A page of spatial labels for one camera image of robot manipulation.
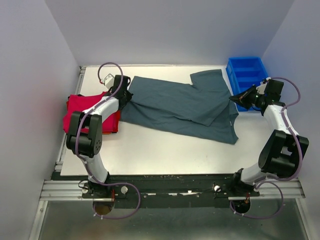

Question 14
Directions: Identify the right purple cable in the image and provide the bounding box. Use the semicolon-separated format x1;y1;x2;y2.
229;76;304;220

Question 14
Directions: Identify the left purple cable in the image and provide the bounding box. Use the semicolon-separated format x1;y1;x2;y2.
74;61;142;221

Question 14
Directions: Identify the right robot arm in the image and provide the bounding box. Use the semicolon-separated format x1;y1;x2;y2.
229;77;309;196

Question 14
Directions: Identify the blue plastic bin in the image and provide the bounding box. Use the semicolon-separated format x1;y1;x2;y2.
225;56;281;113

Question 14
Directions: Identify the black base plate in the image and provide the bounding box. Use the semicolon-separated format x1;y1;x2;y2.
51;171;300;210

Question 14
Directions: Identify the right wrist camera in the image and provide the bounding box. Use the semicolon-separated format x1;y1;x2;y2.
256;77;271;95

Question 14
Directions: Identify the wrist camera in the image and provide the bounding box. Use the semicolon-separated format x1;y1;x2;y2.
256;77;271;95
100;73;115;89

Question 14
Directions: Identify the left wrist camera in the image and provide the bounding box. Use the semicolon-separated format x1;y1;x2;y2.
100;73;115;89

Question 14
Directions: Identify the red folded t shirt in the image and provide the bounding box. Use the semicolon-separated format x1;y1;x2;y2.
65;94;122;136

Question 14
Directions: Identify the grey-blue t shirt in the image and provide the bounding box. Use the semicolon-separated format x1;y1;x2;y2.
121;69;239;145

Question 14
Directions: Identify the aluminium frame rail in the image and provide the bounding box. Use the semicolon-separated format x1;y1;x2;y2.
27;65;116;240

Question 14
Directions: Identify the magenta folded t shirt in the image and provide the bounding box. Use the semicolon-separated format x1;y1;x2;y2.
62;91;106;134

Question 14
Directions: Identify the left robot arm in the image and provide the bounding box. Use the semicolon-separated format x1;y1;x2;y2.
66;75;133;198

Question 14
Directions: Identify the purple cable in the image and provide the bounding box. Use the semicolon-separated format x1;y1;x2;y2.
74;61;142;221
229;76;304;220

